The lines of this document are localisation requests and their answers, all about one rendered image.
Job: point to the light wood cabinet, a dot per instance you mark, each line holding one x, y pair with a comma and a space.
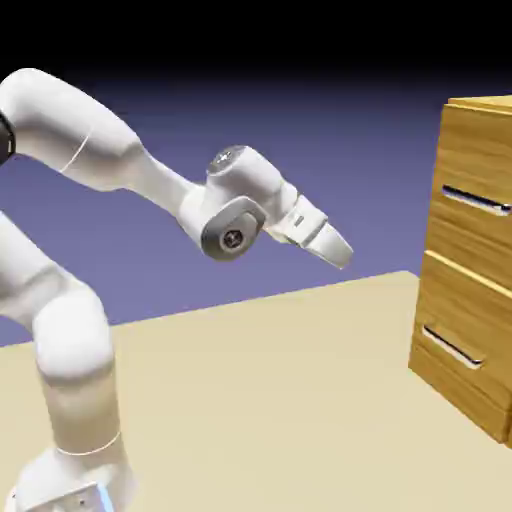
468, 260

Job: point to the small wood drawer front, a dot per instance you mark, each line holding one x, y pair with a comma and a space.
460, 304

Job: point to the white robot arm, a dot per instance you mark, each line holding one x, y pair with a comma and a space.
80, 144

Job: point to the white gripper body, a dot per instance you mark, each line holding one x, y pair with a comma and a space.
332, 245

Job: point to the large wood drawer front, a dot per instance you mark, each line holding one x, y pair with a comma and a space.
472, 160

